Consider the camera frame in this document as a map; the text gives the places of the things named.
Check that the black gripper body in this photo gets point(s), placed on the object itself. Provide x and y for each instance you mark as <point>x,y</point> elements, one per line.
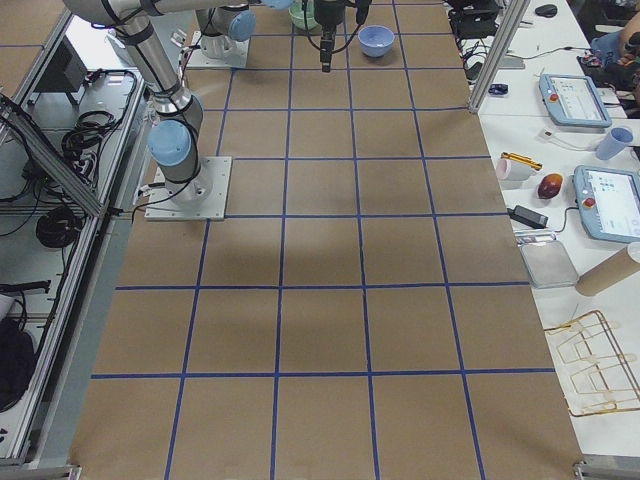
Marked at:
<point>329,14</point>

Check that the clear plastic tray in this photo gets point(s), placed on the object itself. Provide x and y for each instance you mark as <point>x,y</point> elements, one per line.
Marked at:
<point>546,260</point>

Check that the black computer mouse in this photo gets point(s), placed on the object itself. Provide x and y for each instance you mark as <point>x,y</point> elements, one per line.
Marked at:
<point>546,11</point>

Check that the aluminium frame post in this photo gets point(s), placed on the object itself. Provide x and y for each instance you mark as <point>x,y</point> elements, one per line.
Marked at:
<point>511,21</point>

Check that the gold wire rack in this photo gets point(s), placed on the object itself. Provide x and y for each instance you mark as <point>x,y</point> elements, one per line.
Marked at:
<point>596,373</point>

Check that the blue bowl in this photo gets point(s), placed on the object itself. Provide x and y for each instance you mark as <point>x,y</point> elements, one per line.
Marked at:
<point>375,40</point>

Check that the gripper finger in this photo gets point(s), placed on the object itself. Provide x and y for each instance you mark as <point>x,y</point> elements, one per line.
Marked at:
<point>326,48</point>

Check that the teach pendant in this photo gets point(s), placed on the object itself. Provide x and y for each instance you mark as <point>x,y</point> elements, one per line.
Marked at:
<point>608,202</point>
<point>573,101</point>

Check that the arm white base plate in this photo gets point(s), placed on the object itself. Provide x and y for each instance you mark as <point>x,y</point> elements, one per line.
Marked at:
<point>205,197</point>
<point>219,52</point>

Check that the upper teach pendant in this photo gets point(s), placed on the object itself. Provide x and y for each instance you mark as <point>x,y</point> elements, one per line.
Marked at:
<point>573,101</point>

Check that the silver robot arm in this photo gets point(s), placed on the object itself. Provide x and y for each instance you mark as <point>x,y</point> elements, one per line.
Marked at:
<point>222,29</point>
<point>173,143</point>

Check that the gold metal tool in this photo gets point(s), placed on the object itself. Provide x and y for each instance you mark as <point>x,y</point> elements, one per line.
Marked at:
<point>522,159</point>

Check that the cardboard tube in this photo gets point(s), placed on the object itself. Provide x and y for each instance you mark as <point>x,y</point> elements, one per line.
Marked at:
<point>610,271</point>

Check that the blue plastic cup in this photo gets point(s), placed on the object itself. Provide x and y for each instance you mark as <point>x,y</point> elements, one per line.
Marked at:
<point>615,140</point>

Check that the green bowl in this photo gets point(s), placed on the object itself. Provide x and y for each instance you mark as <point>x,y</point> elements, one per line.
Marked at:
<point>303,17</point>

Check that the red mango fruit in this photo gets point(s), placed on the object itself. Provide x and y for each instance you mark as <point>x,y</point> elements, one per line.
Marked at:
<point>550,186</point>

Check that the lower teach pendant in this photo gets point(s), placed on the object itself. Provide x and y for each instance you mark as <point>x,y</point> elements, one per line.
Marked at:
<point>608,202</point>

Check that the black power adapter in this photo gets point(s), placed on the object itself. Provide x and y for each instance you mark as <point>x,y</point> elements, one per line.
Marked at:
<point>527,217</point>

